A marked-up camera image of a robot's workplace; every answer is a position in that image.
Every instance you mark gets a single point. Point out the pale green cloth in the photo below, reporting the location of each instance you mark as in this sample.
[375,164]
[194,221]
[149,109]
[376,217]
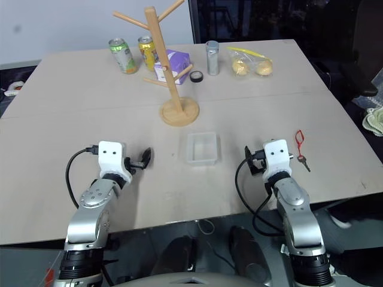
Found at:
[374,119]

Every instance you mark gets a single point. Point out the clear plastic zip bag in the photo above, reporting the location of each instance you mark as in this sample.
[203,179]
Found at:
[249,58]

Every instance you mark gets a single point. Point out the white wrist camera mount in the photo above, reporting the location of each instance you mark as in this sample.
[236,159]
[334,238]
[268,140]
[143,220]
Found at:
[276,157]
[110,158]

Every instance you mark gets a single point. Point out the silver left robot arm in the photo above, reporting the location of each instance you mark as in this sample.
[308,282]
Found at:
[86,221]

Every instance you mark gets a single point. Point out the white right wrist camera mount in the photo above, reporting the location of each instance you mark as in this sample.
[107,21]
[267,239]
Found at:
[276,157]

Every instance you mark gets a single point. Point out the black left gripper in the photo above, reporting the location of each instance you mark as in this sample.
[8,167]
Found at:
[129,164]

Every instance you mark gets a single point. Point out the dark monitor screen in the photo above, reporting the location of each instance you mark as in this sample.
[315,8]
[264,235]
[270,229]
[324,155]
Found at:
[248,19]

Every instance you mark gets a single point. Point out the round yellow bread bun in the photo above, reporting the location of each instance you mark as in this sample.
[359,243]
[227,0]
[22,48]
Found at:
[264,68]
[240,67]

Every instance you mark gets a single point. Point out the wooden peg tree rack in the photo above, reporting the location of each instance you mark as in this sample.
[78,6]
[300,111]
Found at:
[154,48]

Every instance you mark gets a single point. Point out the grey robot torso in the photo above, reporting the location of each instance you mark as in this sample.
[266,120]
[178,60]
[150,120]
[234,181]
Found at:
[194,279]

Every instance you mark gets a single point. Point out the silver drink can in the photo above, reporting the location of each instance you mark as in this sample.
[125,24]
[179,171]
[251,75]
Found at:
[212,59]

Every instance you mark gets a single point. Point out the yellow drink can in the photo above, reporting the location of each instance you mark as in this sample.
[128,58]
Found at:
[147,53]

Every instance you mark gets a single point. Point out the black office chair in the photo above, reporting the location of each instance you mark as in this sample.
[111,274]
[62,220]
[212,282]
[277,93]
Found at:
[359,51]

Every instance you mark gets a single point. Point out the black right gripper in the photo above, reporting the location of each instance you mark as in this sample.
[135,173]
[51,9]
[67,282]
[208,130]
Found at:
[259,163]

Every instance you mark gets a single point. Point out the white object on floor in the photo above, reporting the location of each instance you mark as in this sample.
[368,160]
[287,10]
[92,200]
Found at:
[13,88]

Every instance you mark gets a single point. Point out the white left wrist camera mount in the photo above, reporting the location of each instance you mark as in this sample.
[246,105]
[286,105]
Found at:
[110,158]

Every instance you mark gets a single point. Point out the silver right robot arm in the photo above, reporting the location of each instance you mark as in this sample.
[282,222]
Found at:
[299,218]

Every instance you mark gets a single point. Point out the purple tissue box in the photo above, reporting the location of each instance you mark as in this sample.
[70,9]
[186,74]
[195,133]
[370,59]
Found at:
[176,61]

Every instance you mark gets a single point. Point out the black tape roll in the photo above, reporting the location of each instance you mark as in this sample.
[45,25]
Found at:
[196,76]

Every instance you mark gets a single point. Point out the clear plastic box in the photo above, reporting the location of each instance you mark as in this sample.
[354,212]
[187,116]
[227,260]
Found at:
[202,149]

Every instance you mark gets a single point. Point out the green drink can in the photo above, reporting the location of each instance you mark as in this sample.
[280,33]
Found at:
[123,56]

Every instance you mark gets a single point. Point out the key with red tag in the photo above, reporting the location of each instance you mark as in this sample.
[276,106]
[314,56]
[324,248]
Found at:
[300,140]

